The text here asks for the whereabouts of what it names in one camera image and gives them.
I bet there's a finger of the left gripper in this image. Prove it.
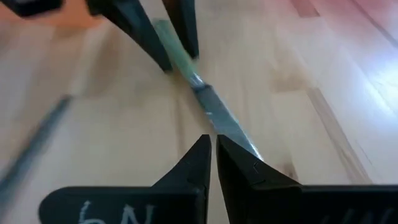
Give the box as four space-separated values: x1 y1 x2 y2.
162 0 200 60
0 0 174 72

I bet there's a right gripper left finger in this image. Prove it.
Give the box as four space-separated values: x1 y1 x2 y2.
39 134 211 224

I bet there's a blue white patterned knife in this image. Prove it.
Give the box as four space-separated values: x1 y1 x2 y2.
0 95 74 206

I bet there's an orange plastic bin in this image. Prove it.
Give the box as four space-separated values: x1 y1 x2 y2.
0 0 108 30

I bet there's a green handled knife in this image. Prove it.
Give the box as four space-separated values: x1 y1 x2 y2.
152 18 264 162

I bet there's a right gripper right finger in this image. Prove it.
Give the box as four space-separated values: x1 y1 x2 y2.
217 135 398 224

